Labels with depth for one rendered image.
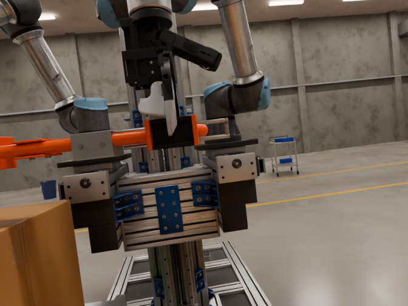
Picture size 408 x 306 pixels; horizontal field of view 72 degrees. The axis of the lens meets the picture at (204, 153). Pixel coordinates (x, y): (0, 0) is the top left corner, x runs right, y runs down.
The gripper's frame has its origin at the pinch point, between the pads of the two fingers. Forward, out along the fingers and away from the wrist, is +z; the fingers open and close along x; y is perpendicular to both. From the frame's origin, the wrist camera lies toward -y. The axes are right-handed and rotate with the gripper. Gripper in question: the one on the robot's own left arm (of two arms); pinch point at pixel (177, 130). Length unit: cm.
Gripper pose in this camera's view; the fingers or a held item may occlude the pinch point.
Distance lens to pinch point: 50.2
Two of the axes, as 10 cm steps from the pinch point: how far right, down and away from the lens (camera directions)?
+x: 0.1, 0.4, -10.0
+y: -9.9, 1.2, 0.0
